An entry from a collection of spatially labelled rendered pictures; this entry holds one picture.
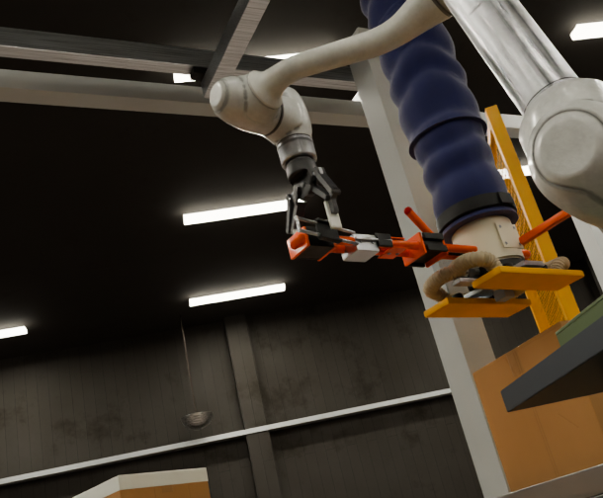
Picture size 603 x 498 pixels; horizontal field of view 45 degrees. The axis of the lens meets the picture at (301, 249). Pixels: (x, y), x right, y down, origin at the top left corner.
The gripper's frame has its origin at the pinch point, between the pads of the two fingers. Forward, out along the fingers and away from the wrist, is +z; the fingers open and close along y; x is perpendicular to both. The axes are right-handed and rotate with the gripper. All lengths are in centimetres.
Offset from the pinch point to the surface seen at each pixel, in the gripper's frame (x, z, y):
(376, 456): -537, -56, 646
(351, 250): -9.2, 2.2, 0.6
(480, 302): -55, 13, 6
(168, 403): -310, -176, 756
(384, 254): -20.9, 1.8, 2.3
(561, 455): -57, 56, 0
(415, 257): -30.0, 2.8, 1.0
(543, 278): -61, 13, -11
